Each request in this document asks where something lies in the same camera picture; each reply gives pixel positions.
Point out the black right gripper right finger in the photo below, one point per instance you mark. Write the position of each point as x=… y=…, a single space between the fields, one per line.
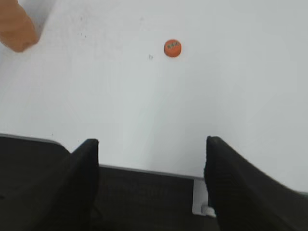
x=243 y=197

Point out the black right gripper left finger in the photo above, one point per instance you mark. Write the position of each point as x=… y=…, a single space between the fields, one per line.
x=63 y=200

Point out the orange bottle cap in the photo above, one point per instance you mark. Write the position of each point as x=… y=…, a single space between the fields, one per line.
x=172 y=48

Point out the orange soda plastic bottle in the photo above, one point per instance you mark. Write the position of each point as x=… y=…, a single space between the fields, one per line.
x=17 y=31

